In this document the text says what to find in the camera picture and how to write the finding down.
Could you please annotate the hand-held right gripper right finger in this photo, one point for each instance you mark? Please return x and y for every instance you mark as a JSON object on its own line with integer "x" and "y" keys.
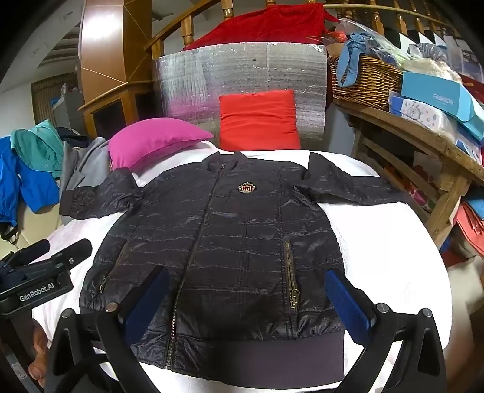
{"x": 348, "y": 306}

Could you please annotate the magenta pillow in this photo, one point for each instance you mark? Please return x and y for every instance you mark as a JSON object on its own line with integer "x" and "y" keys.
{"x": 158, "y": 139}

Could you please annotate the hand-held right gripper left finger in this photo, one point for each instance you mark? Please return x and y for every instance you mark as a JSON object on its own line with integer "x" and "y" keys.
{"x": 147, "y": 306}

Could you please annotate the wicker basket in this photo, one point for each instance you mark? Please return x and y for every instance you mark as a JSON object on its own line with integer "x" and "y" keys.
{"x": 370, "y": 87}

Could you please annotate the silver foil mat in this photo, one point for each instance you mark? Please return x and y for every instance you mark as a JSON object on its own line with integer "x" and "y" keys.
{"x": 245, "y": 68}

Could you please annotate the wooden cabinet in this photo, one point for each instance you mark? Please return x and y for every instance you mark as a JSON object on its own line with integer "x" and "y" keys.
{"x": 106, "y": 56}

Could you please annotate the white printed box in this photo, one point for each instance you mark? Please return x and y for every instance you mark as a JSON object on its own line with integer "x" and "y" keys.
{"x": 419, "y": 113}

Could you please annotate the white fabric bundle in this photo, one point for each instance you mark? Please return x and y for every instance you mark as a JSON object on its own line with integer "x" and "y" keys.
{"x": 431, "y": 66}

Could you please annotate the teal garment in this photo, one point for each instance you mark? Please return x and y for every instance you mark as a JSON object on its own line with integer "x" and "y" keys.
{"x": 36, "y": 147}

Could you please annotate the white fleece blanket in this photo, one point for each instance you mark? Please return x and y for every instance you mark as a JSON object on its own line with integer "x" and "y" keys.
{"x": 378, "y": 245}

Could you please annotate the wooden table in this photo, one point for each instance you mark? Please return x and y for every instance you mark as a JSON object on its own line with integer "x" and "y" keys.
{"x": 453, "y": 177}

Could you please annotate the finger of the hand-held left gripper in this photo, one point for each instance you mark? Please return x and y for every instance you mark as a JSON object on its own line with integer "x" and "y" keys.
{"x": 32, "y": 251}
{"x": 77, "y": 250}

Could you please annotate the black quilted jacket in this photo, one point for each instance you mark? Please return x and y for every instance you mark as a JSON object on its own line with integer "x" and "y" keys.
{"x": 227, "y": 245}

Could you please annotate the blue cardboard box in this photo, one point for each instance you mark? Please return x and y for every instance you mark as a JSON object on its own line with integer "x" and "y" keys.
{"x": 435, "y": 98}

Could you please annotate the wooden stair railing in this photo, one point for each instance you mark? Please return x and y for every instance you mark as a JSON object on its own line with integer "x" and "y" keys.
{"x": 188, "y": 34}

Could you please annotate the light blue cloth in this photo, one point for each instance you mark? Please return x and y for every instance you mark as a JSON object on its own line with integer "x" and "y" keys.
{"x": 349, "y": 56}

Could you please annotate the red velvet cloth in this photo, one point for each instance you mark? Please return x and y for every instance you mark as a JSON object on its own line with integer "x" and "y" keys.
{"x": 264, "y": 26}

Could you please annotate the blue garment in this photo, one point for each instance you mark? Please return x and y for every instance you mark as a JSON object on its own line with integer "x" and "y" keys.
{"x": 34, "y": 189}

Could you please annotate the red bag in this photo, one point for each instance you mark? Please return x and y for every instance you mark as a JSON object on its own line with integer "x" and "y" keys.
{"x": 469, "y": 226}

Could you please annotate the grey garment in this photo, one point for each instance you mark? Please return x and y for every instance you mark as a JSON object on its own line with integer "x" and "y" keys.
{"x": 87, "y": 162}

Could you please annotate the person's left hand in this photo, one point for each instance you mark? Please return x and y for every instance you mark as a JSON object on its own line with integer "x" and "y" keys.
{"x": 37, "y": 351}

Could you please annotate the red pillow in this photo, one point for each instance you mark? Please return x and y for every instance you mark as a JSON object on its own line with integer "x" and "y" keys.
{"x": 257, "y": 121}

